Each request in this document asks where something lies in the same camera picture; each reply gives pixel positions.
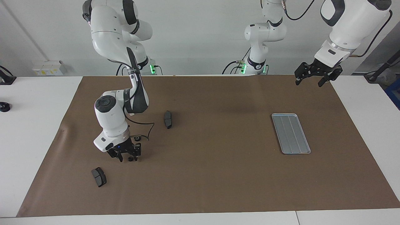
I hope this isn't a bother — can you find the silver metal tray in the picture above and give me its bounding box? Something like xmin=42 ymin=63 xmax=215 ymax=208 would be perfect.
xmin=271 ymin=113 xmax=311 ymax=155

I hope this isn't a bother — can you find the black stand leg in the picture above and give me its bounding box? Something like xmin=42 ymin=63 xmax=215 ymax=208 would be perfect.
xmin=364 ymin=50 xmax=400 ymax=83

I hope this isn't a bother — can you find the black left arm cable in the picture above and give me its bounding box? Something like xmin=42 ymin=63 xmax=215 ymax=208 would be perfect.
xmin=281 ymin=0 xmax=393 ymax=58

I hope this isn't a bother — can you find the short dark grey brake pad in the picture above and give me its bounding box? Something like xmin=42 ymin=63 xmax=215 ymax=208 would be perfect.
xmin=91 ymin=167 xmax=107 ymax=188

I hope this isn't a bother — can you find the blue crate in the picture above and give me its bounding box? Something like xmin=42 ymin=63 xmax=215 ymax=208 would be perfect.
xmin=385 ymin=78 xmax=400 ymax=110

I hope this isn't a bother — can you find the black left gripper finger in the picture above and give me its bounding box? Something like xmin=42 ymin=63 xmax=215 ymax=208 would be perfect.
xmin=295 ymin=62 xmax=310 ymax=85
xmin=318 ymin=66 xmax=343 ymax=87

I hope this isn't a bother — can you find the brown paper table mat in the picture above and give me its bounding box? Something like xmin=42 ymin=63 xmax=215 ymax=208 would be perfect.
xmin=16 ymin=75 xmax=400 ymax=218

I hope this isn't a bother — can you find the white wall socket box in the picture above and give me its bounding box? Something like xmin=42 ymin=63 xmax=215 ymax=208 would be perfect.
xmin=32 ymin=60 xmax=64 ymax=76

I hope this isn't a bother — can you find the black right base cable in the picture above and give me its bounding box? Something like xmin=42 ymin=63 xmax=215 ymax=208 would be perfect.
xmin=116 ymin=62 xmax=130 ymax=76

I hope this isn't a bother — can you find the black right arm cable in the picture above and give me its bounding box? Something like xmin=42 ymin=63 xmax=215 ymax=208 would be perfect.
xmin=123 ymin=103 xmax=155 ymax=143

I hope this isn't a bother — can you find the black left base cable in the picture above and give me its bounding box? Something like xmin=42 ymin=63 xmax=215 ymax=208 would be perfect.
xmin=222 ymin=60 xmax=247 ymax=75

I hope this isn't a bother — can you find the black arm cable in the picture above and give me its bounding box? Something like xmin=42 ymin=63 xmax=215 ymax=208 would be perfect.
xmin=281 ymin=0 xmax=393 ymax=58
xmin=123 ymin=103 xmax=155 ymax=143

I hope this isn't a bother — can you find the black base cable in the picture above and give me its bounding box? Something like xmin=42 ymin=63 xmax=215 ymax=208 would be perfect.
xmin=116 ymin=62 xmax=130 ymax=76
xmin=222 ymin=60 xmax=247 ymax=75

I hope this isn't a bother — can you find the black table clamp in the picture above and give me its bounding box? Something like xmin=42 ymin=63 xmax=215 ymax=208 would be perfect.
xmin=0 ymin=66 xmax=17 ymax=85

